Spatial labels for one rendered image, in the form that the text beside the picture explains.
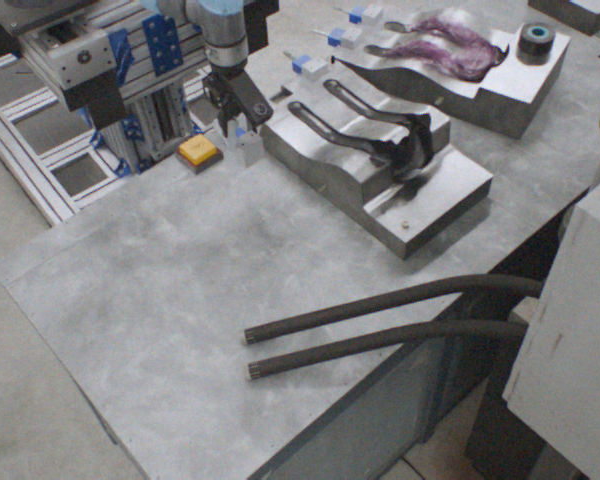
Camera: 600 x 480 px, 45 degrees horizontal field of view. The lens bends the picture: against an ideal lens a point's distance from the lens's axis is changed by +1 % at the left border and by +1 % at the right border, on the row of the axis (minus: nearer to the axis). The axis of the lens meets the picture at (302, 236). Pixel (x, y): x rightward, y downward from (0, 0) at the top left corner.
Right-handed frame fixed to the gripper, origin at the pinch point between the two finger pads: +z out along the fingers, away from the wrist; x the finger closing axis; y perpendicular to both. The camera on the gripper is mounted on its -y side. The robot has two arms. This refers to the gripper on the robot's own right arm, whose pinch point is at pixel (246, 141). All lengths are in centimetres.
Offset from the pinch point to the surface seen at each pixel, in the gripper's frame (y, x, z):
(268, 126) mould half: 5.8, -10.1, 6.3
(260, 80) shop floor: 108, -82, 95
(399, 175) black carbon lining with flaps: -24.4, -19.7, 5.6
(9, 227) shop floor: 108, 35, 95
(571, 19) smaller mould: -12, -96, 13
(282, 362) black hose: -38.3, 23.7, 11.1
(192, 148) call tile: 16.5, 3.7, 11.3
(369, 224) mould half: -25.8, -10.1, 12.0
